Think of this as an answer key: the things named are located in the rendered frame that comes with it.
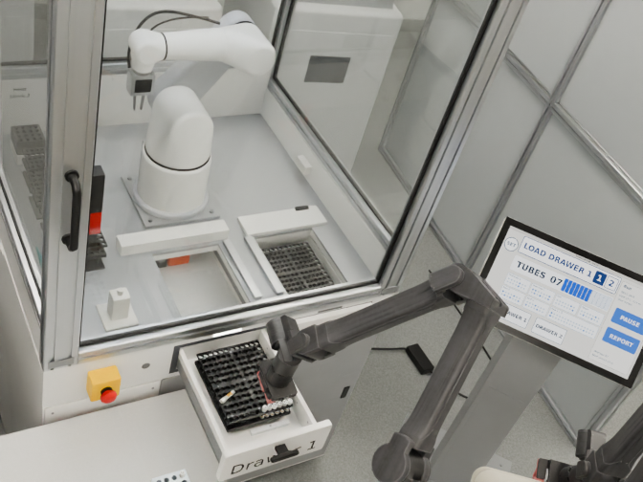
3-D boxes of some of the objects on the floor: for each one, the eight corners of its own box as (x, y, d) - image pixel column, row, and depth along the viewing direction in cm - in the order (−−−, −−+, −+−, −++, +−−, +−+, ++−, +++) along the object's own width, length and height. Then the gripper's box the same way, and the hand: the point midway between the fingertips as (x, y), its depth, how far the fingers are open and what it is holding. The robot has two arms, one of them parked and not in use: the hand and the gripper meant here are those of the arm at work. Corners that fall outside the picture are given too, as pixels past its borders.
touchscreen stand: (484, 576, 283) (627, 405, 216) (366, 517, 288) (471, 333, 222) (509, 466, 320) (637, 291, 254) (405, 416, 325) (503, 232, 259)
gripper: (263, 349, 186) (247, 382, 197) (278, 387, 181) (261, 419, 192) (290, 343, 189) (273, 376, 200) (305, 382, 184) (287, 412, 195)
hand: (268, 395), depth 196 cm, fingers open, 3 cm apart
